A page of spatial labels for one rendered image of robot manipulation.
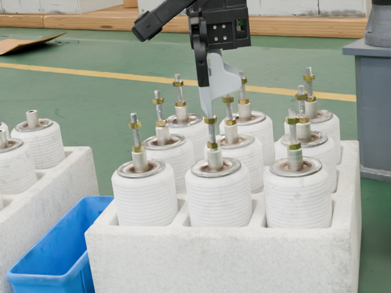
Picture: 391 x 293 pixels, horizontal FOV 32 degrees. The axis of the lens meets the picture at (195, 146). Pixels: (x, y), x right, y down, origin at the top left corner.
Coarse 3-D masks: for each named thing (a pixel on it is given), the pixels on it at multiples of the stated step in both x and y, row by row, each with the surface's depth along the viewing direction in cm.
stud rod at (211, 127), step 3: (213, 114) 97; (207, 117) 97; (210, 126) 98; (213, 126) 98; (210, 129) 98; (213, 129) 98; (210, 132) 98; (213, 132) 98; (210, 135) 98; (213, 135) 98; (210, 138) 98; (213, 138) 98; (210, 141) 98; (213, 141) 98; (213, 150) 99; (216, 150) 99
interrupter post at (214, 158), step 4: (220, 148) 99; (208, 152) 99; (212, 152) 98; (216, 152) 98; (220, 152) 99; (208, 156) 99; (212, 156) 98; (216, 156) 98; (220, 156) 99; (208, 160) 99; (212, 160) 99; (216, 160) 99; (220, 160) 99; (208, 164) 100; (212, 164) 99; (216, 164) 99; (220, 164) 99; (212, 168) 99; (216, 168) 99; (220, 168) 99
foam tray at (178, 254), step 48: (336, 192) 104; (96, 240) 101; (144, 240) 99; (192, 240) 97; (240, 240) 95; (288, 240) 93; (336, 240) 91; (96, 288) 104; (144, 288) 102; (192, 288) 99; (240, 288) 97; (288, 288) 95; (336, 288) 93
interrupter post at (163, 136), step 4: (156, 128) 113; (160, 128) 112; (164, 128) 112; (168, 128) 113; (156, 132) 113; (160, 132) 112; (164, 132) 112; (168, 132) 113; (160, 136) 113; (164, 136) 113; (168, 136) 113; (160, 140) 113; (164, 140) 113; (168, 140) 113; (160, 144) 113; (164, 144) 113
